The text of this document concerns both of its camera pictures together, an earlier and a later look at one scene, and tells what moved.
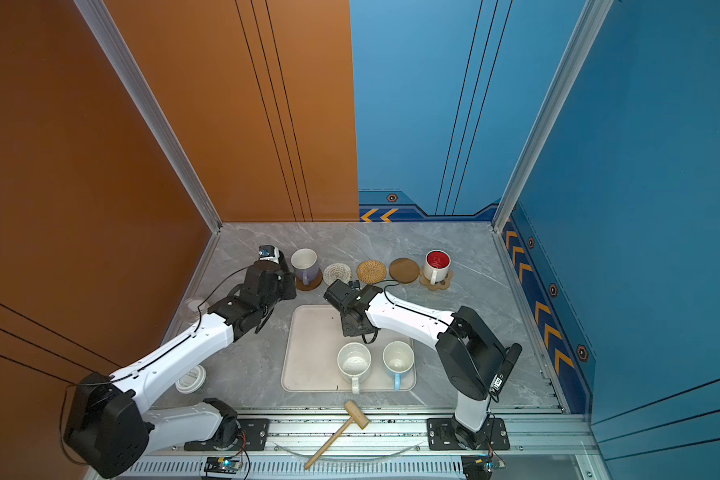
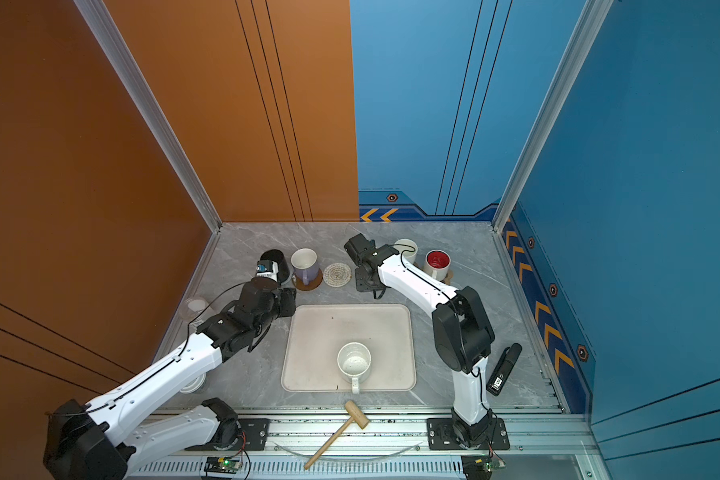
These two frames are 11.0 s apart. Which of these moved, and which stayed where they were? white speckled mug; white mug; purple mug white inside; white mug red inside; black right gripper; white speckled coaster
Moved: white mug; black right gripper
Stayed: white speckled mug; white mug red inside; white speckled coaster; purple mug white inside
